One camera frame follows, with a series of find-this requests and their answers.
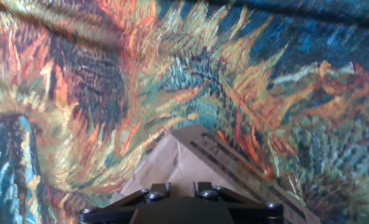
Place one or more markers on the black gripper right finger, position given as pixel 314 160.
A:
pixel 252 213

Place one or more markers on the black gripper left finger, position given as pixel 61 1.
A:
pixel 115 211

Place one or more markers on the large cardboard box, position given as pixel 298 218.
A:
pixel 203 158

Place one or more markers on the sunflower painting tablecloth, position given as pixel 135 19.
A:
pixel 109 77

